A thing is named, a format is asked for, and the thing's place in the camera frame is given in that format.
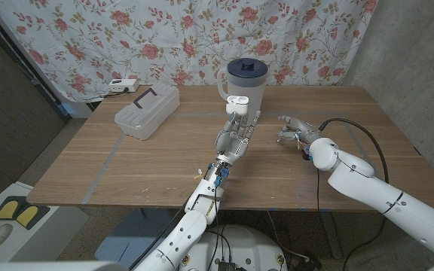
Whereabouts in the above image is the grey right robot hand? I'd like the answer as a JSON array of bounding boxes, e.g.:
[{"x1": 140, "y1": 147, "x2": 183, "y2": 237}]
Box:
[{"x1": 276, "y1": 115, "x2": 323, "y2": 150}]

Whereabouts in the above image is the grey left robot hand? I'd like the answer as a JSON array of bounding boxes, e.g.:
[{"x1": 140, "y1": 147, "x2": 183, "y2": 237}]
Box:
[{"x1": 215, "y1": 110, "x2": 262, "y2": 169}]

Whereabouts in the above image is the white AirPods case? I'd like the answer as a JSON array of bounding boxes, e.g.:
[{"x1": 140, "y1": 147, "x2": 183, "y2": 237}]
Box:
[{"x1": 225, "y1": 95, "x2": 250, "y2": 116}]

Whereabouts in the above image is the translucent pitcher with blue lid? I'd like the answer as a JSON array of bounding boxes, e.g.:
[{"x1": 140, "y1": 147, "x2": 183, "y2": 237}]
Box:
[{"x1": 216, "y1": 57, "x2": 270, "y2": 128}]

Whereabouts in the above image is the clear plastic clamshell container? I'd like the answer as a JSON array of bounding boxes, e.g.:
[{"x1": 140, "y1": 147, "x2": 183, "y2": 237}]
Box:
[{"x1": 114, "y1": 83, "x2": 181, "y2": 141}]

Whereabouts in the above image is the grey tape strip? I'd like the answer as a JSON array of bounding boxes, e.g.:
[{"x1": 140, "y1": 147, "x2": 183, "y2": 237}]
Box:
[
  {"x1": 82, "y1": 133, "x2": 127, "y2": 205},
  {"x1": 338, "y1": 111, "x2": 402, "y2": 212},
  {"x1": 181, "y1": 111, "x2": 344, "y2": 118}
]

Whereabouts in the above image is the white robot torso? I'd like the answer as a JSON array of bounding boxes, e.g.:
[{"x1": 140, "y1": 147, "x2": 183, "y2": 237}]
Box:
[{"x1": 179, "y1": 224, "x2": 289, "y2": 271}]

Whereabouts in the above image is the grey table leg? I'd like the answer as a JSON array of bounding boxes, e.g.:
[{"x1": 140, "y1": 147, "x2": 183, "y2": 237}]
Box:
[{"x1": 320, "y1": 211, "x2": 343, "y2": 260}]

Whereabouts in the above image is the white power strip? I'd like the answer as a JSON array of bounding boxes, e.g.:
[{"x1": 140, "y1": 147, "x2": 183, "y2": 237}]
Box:
[{"x1": 108, "y1": 78, "x2": 140, "y2": 93}]

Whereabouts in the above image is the floral print backdrop cloth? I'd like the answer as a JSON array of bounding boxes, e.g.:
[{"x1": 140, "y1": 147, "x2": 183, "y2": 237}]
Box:
[{"x1": 0, "y1": 0, "x2": 379, "y2": 103}]

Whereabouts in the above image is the white floor board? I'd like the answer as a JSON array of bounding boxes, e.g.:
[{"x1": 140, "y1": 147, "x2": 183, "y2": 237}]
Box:
[{"x1": 0, "y1": 181, "x2": 90, "y2": 263}]

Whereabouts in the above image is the black yellow foot pedal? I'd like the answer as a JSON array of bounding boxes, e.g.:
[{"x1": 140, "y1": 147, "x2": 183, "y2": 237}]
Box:
[{"x1": 0, "y1": 195, "x2": 51, "y2": 230}]

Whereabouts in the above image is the thin black right arm wire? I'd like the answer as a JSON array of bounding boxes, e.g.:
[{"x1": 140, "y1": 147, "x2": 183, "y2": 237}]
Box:
[{"x1": 315, "y1": 169, "x2": 322, "y2": 225}]

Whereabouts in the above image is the thin black arm wire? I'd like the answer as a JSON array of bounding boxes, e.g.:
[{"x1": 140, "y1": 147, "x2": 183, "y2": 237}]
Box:
[
  {"x1": 207, "y1": 184, "x2": 224, "y2": 271},
  {"x1": 315, "y1": 169, "x2": 322, "y2": 225}
]

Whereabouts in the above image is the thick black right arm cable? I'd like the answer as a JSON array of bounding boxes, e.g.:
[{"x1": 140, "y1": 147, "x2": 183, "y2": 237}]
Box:
[{"x1": 318, "y1": 117, "x2": 390, "y2": 271}]

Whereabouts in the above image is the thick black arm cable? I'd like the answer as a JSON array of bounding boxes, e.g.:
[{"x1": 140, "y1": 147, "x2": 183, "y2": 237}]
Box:
[
  {"x1": 318, "y1": 117, "x2": 390, "y2": 271},
  {"x1": 128, "y1": 195, "x2": 199, "y2": 270}
]

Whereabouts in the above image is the thin black left arm wire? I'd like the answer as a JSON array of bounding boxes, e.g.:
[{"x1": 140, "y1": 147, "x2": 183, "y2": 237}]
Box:
[{"x1": 207, "y1": 184, "x2": 224, "y2": 271}]

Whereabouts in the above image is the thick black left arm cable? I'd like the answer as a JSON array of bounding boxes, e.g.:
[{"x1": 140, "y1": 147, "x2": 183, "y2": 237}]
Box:
[{"x1": 128, "y1": 195, "x2": 199, "y2": 270}]

